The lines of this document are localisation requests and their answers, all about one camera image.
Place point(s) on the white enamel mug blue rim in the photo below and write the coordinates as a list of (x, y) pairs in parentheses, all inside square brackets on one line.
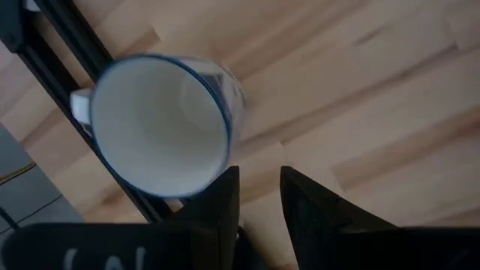
[(157, 127)]

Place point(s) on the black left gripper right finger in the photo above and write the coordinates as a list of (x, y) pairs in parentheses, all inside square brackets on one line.
[(356, 247)]

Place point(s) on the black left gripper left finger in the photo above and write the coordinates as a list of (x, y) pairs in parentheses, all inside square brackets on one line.
[(112, 247)]

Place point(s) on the black metal table frame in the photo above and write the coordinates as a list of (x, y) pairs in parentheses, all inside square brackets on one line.
[(56, 67)]

